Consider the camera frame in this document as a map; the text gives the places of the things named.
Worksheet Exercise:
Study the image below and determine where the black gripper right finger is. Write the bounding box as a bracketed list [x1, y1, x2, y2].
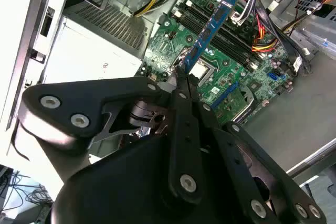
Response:
[186, 74, 328, 224]

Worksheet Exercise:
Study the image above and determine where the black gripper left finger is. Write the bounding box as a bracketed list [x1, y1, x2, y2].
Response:
[16, 65, 208, 206]

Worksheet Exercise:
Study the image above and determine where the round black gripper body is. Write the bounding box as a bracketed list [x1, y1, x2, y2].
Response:
[51, 133, 254, 224]

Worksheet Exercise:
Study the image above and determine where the blue RAM stick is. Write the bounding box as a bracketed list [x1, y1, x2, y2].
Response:
[183, 0, 239, 74]

